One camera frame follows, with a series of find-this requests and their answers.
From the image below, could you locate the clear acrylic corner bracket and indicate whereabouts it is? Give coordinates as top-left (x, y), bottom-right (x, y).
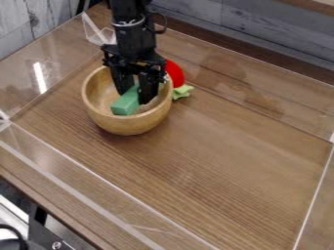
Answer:
top-left (81, 13), bottom-right (116, 46)

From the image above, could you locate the brown wooden bowl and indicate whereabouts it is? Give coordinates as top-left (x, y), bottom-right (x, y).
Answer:
top-left (81, 66), bottom-right (173, 136)

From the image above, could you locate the black table leg mount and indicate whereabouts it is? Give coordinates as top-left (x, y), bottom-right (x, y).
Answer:
top-left (28, 206), bottom-right (75, 250)

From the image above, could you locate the green rectangular block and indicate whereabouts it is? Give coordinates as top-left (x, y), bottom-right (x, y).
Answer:
top-left (111, 85), bottom-right (139, 116)

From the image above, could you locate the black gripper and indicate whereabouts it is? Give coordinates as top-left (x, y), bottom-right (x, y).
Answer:
top-left (101, 20), bottom-right (167, 104)

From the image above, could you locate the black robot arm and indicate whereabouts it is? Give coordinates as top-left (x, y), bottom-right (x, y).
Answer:
top-left (100, 0), bottom-right (167, 104)

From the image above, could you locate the red plush strawberry toy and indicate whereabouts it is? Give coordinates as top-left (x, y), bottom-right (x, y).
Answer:
top-left (165, 60), bottom-right (195, 101)

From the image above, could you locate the black cable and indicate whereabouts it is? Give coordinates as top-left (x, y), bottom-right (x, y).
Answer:
top-left (0, 224), bottom-right (30, 250)

